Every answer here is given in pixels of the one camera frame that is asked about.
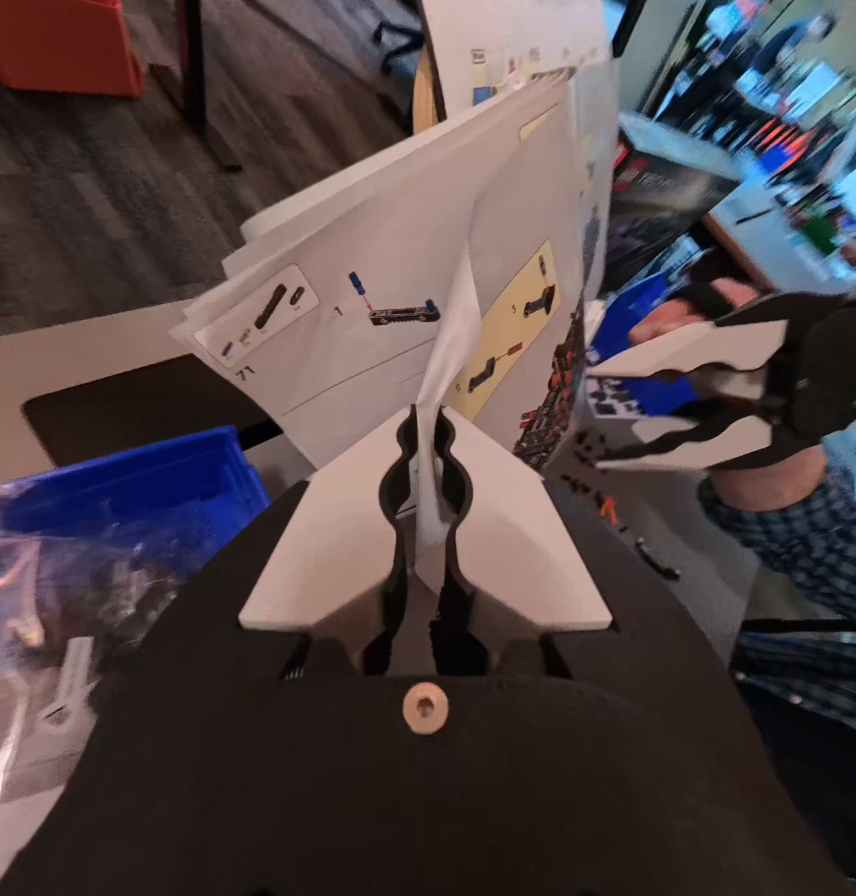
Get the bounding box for black lego set box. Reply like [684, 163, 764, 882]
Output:
[602, 112, 745, 282]

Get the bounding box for black desk mat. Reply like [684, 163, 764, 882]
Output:
[21, 352, 283, 469]

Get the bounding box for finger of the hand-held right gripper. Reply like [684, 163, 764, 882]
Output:
[585, 318, 791, 401]
[595, 400, 778, 473]

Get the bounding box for black table leg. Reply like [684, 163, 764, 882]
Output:
[178, 0, 245, 174]

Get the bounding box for lego sticker sheet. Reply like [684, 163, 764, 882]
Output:
[584, 374, 654, 422]

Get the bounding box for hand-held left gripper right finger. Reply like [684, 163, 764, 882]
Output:
[435, 406, 614, 652]

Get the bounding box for scattered black lego pins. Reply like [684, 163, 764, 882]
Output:
[560, 427, 681, 582]

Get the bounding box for orange upholstered seat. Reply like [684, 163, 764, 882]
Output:
[0, 0, 147, 100]

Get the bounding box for person's right hand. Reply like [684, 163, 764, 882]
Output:
[627, 276, 829, 513]

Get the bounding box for lego instruction booklet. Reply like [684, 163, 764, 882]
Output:
[169, 0, 621, 596]

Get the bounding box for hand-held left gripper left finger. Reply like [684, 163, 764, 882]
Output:
[239, 405, 418, 652]

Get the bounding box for person's right forearm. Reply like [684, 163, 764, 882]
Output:
[697, 476, 856, 631]

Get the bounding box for white background table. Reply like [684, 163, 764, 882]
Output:
[703, 178, 856, 296]

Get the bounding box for clear plastic bag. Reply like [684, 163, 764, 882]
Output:
[0, 483, 194, 809]

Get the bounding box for long black lego piece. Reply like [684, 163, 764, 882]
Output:
[633, 538, 682, 583]

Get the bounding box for blue plastic bin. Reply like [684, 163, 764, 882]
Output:
[0, 426, 271, 583]
[588, 269, 703, 415]

